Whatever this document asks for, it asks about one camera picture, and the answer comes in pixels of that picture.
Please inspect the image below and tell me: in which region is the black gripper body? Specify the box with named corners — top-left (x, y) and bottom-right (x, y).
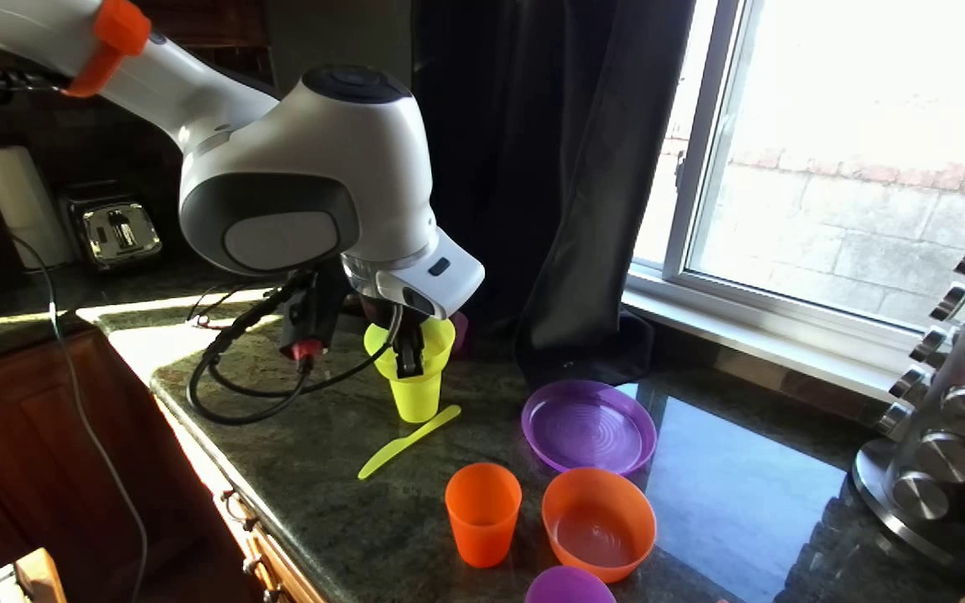
top-left (348, 275), bottom-right (443, 344)

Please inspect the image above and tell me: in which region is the purple plastic cup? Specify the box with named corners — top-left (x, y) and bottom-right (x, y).
top-left (519, 563), bottom-right (620, 603)

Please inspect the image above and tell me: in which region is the brown wooden cabinet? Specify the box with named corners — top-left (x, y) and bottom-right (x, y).
top-left (0, 325), bottom-right (327, 603)

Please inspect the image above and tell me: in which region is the yellow plastic cup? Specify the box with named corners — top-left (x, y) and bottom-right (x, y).
top-left (385, 364), bottom-right (450, 429)

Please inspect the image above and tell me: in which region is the purple plastic plate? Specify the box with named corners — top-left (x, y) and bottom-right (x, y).
top-left (515, 374), bottom-right (664, 483)

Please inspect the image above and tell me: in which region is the orange plastic bowl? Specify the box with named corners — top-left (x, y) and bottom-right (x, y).
top-left (535, 465), bottom-right (664, 585)

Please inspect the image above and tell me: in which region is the chrome toaster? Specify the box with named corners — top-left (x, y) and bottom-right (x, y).
top-left (61, 191), bottom-right (168, 275)

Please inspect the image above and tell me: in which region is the yellow-green cup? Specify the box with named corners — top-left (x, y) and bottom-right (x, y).
top-left (358, 314), bottom-right (463, 384)

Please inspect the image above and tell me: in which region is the black curtain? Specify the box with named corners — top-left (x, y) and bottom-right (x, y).
top-left (408, 0), bottom-right (700, 388)

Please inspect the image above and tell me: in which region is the yellow plastic knife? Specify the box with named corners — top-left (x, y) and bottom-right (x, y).
top-left (352, 403), bottom-right (465, 487)

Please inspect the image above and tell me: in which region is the white paper towel roll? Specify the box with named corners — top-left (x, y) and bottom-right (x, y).
top-left (0, 142), bottom-right (81, 273)

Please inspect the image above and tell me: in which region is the orange plastic cup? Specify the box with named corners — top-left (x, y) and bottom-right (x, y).
top-left (443, 460), bottom-right (527, 573)

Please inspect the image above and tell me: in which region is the metal spice jar rack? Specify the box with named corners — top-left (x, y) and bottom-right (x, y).
top-left (849, 227), bottom-right (965, 580)

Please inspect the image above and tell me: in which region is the orange arm cable clip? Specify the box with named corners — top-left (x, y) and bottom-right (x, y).
top-left (64, 0), bottom-right (157, 103)

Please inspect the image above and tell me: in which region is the white window frame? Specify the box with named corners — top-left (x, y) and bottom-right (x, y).
top-left (620, 0), bottom-right (965, 410)

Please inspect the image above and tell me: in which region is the thin white power cord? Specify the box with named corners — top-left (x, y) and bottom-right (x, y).
top-left (6, 227), bottom-right (154, 603)

